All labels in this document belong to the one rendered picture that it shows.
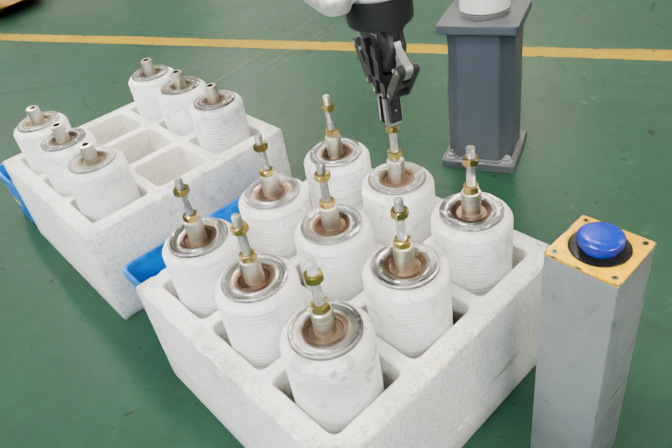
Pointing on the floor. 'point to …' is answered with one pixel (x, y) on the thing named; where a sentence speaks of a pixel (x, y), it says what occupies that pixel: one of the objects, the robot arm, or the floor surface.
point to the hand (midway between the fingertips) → (390, 108)
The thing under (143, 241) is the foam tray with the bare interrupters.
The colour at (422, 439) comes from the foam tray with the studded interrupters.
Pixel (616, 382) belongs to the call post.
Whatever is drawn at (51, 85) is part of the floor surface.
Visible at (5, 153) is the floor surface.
